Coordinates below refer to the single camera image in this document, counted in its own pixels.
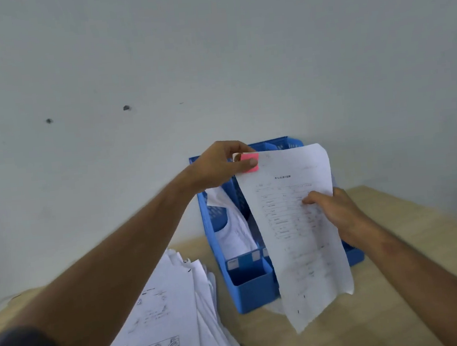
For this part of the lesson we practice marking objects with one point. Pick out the person's left hand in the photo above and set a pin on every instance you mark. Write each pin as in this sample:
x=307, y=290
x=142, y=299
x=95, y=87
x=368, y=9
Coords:
x=211, y=166

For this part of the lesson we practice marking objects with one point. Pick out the person's right hand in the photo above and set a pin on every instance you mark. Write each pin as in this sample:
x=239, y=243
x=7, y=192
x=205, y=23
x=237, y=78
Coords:
x=343, y=212

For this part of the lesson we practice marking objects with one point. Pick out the person's left thumb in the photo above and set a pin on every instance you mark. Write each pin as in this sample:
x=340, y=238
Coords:
x=245, y=167

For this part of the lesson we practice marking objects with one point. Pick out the person's right thumb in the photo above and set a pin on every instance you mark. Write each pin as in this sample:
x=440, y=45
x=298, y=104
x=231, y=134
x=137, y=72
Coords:
x=314, y=198

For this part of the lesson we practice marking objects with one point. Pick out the pink sticky note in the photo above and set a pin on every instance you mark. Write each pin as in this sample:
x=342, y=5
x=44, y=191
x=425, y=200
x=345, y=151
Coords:
x=251, y=162

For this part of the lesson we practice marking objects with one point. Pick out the white printed paper sheet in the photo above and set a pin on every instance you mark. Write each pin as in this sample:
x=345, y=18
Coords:
x=300, y=252

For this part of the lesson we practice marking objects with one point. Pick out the person's left forearm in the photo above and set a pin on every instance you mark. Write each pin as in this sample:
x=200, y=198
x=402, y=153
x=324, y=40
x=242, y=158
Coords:
x=120, y=261

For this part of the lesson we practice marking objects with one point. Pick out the person's right forearm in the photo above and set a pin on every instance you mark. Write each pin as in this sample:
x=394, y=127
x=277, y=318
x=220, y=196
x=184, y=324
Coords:
x=416, y=281

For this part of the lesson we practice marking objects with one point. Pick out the white papers in organizer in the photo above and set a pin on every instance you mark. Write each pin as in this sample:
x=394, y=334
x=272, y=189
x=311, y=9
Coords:
x=234, y=230

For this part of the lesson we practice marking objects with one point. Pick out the blue plastic file organizer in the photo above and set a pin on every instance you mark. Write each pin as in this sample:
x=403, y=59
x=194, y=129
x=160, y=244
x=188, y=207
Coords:
x=249, y=285

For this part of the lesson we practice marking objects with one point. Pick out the pile of printed papers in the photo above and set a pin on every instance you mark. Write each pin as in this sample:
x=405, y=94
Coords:
x=174, y=317

